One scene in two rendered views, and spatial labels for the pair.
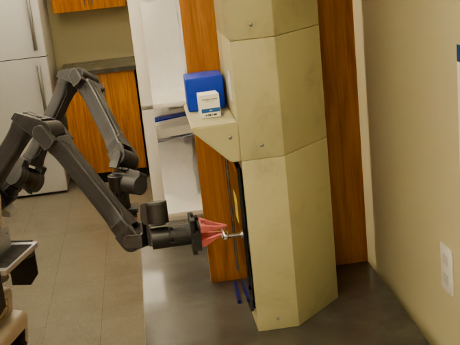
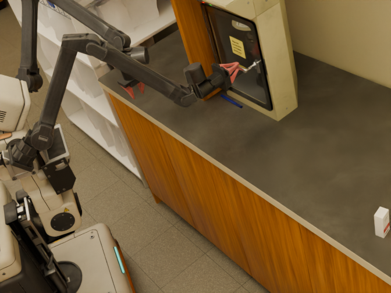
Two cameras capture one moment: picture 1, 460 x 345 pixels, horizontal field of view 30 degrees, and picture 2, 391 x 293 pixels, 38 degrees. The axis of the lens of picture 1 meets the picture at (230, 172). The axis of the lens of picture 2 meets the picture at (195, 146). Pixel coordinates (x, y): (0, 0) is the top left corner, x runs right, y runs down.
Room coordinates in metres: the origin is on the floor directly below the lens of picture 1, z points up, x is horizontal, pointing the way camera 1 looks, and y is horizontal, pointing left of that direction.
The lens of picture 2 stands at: (0.56, 0.90, 2.35)
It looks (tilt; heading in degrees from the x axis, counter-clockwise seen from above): 39 degrees down; 339
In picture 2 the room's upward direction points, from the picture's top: 19 degrees counter-clockwise
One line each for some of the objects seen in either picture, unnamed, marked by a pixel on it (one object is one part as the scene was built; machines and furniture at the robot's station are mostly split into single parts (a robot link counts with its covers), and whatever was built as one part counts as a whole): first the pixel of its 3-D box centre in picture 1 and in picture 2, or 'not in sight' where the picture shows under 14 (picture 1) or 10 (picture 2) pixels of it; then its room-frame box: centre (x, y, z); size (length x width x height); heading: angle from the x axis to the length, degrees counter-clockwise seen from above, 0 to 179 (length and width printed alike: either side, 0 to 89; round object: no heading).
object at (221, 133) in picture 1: (210, 131); (212, 1); (2.23, 0.04, 1.46); 0.32 x 0.12 x 0.10; 5
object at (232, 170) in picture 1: (238, 224); (237, 58); (2.23, -0.01, 1.19); 0.30 x 0.01 x 0.40; 5
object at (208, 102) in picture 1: (208, 104); not in sight; (2.19, 0.04, 1.54); 0.05 x 0.05 x 0.06; 9
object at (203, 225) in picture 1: (209, 232); (229, 71); (2.17, 0.07, 1.20); 0.09 x 0.07 x 0.07; 96
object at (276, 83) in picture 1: (282, 171); (256, 11); (2.24, -0.14, 1.32); 0.32 x 0.25 x 0.77; 5
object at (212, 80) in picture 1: (204, 90); not in sight; (2.31, 0.05, 1.55); 0.10 x 0.10 x 0.09; 5
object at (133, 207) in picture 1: (120, 201); (128, 72); (2.50, 0.34, 1.21); 0.10 x 0.07 x 0.07; 95
